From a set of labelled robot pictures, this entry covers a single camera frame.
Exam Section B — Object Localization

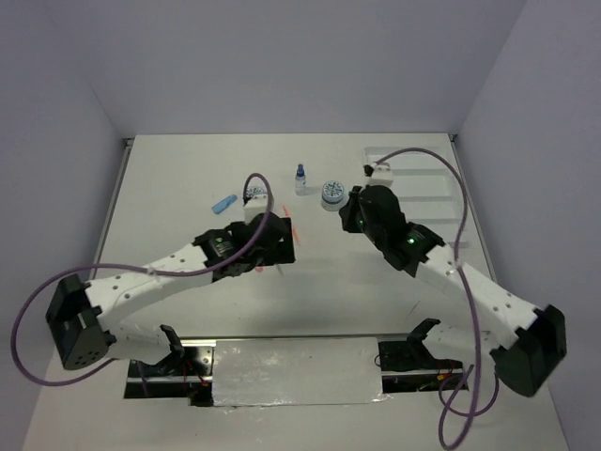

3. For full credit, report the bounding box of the left blue round jar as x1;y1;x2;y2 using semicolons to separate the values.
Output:
243;185;267;199

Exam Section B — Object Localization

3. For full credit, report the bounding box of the white compartment tray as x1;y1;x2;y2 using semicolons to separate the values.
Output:
385;146;471;248

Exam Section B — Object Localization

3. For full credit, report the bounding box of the blue round jar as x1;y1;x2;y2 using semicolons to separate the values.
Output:
243;185;267;199
321;180;347;211

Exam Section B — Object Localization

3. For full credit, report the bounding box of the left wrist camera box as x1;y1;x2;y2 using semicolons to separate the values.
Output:
243;194;272;225

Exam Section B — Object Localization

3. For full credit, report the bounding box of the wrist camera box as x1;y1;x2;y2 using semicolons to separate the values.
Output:
243;194;272;225
363;162;393;188

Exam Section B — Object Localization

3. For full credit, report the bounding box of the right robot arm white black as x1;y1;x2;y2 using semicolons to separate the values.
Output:
339;186;567;397

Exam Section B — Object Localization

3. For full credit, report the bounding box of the right blue round jar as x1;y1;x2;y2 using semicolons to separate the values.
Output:
321;180;347;211

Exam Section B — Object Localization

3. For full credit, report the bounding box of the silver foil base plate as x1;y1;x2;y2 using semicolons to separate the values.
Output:
212;337;384;407

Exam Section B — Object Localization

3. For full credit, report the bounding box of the blue lead case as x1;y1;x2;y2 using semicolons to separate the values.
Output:
211;194;238;215

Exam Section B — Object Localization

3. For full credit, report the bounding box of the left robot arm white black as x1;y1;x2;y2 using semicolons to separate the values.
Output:
46;213;295;375

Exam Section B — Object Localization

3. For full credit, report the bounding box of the small clear spray bottle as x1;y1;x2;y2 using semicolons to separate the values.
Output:
295;163;306;195

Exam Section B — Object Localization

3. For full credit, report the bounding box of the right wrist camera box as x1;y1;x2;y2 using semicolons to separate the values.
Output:
363;162;393;188

